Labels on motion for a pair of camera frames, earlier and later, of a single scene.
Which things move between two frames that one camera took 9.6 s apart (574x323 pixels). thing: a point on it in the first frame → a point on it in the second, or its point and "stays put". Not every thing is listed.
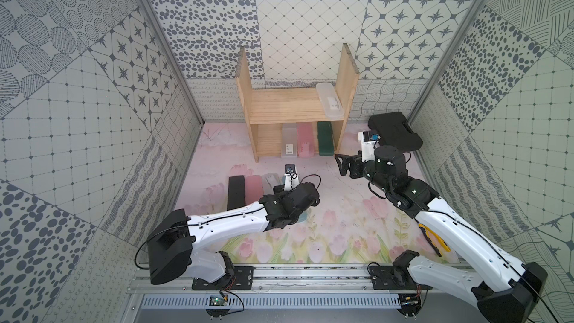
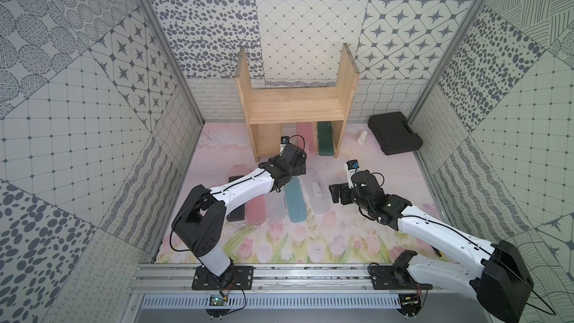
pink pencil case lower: (306, 140) stays put
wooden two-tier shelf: (267, 109) stays put
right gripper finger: (343, 161) → (335, 191)
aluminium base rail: (394, 285) stays put
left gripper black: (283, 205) → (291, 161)
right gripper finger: (356, 169) → (346, 195)
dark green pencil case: (325, 138) stays put
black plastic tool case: (394, 130) stays put
